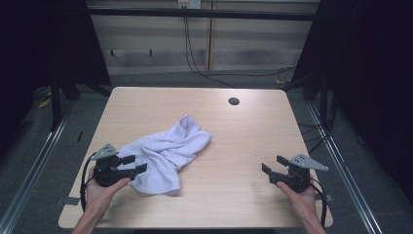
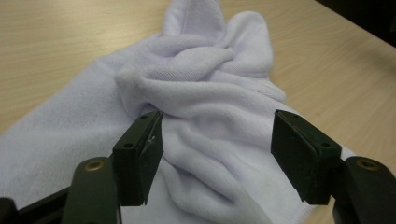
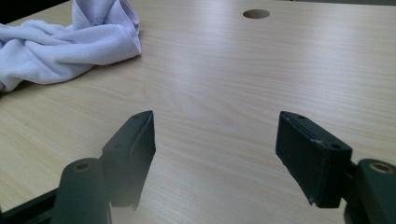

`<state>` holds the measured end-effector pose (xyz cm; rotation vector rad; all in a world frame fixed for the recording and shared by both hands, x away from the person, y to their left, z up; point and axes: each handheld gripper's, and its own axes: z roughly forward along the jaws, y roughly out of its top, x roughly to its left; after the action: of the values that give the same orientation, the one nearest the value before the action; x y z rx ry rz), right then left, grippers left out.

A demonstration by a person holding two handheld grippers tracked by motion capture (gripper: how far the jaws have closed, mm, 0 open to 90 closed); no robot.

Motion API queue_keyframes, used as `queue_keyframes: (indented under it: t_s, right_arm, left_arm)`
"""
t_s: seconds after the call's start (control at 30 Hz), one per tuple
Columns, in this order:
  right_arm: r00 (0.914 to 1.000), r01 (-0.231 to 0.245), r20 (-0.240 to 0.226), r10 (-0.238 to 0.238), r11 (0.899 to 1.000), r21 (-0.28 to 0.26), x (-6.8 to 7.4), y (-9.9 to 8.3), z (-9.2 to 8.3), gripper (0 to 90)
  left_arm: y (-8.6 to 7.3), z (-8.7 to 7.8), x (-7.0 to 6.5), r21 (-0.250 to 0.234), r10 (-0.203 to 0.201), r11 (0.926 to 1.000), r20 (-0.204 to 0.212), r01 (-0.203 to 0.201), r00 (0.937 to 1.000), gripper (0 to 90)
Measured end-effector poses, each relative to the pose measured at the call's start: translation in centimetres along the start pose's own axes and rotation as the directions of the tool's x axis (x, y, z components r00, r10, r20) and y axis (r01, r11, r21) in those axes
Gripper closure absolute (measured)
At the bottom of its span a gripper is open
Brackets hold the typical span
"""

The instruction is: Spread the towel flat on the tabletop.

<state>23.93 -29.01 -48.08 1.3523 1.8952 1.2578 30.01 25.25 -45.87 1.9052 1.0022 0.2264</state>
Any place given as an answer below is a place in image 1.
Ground person's left hand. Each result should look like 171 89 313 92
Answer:
85 167 131 222

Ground black wall cable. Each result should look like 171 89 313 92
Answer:
186 17 296 78
183 17 236 89

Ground black floor cables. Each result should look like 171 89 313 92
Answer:
298 121 336 156

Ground person's right hand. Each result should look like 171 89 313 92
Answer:
276 176 321 226

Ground black horizontal frame bar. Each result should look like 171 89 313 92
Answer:
87 7 320 22

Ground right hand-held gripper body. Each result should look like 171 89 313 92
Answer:
268 153 329 194

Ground white wall socket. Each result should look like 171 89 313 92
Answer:
177 0 203 10

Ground right hand-held gripper black cable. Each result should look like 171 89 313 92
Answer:
308 176 328 229

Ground grey tape strip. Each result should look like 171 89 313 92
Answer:
57 196 81 207
316 193 335 204

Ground yellow floor item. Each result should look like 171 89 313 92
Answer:
37 97 53 110

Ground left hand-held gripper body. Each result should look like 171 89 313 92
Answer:
90 143 137 188

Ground white printed towel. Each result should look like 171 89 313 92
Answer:
116 113 212 196

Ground black metal stand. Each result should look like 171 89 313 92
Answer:
48 69 113 133
282 72 336 132

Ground metal floor rail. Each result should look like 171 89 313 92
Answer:
306 102 385 234
0 100 78 234

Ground dark curtain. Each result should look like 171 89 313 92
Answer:
0 0 112 160
291 0 413 199

